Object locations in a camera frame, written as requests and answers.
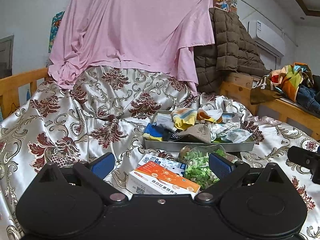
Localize clear bag of green pieces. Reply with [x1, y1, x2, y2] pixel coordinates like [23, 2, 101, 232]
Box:
[178, 145, 237, 191]

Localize orange sock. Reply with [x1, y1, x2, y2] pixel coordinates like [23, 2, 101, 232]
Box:
[196, 107, 223, 124]

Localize wooden bed frame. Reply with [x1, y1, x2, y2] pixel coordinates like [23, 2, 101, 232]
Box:
[219, 72, 320, 141]

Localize grey metal tray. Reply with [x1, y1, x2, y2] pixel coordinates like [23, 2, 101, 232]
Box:
[142, 110, 256, 153]

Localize blue denim jeans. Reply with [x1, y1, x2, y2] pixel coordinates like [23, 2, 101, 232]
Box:
[296, 81, 320, 114]

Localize white knit glove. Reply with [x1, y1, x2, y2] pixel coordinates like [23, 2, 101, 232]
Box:
[210, 121, 253, 143]

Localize blue and white box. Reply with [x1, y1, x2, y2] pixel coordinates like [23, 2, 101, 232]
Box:
[137, 153, 188, 177]

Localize white air conditioner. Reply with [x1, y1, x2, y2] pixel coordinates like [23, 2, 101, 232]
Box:
[247, 20, 286, 57]

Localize grey door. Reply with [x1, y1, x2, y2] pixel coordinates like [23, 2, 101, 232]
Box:
[0, 35, 14, 79]

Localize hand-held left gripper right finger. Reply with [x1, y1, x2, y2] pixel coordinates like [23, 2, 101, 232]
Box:
[196, 152, 290, 204]

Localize blue and yellow sock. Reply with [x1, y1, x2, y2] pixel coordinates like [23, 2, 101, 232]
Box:
[143, 123, 164, 142]

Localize colourful fish wall poster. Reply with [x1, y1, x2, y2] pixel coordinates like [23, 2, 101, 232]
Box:
[48, 11, 65, 54]

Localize pink hanging cloth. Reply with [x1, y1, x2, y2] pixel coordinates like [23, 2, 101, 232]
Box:
[47, 0, 216, 97]

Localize brown quilted jacket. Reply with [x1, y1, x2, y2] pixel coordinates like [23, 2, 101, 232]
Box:
[194, 7, 268, 94]

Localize beige linen drawstring pouch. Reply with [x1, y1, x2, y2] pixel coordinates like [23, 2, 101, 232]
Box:
[178, 123, 213, 144]

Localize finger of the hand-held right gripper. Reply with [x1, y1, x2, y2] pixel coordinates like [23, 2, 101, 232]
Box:
[287, 145, 320, 171]

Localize white and orange box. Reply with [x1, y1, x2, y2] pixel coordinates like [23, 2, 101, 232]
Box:
[125, 161, 201, 198]

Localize floral satin blanket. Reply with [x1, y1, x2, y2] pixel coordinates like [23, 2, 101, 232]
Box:
[0, 66, 320, 240]

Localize colourful patchwork cloth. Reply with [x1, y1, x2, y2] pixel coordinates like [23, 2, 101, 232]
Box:
[268, 62, 314, 103]

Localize brown printed cloth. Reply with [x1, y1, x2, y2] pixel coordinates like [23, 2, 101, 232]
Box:
[250, 76, 284, 105]

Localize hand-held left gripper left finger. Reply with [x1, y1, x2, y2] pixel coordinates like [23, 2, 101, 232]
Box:
[32, 152, 127, 204]

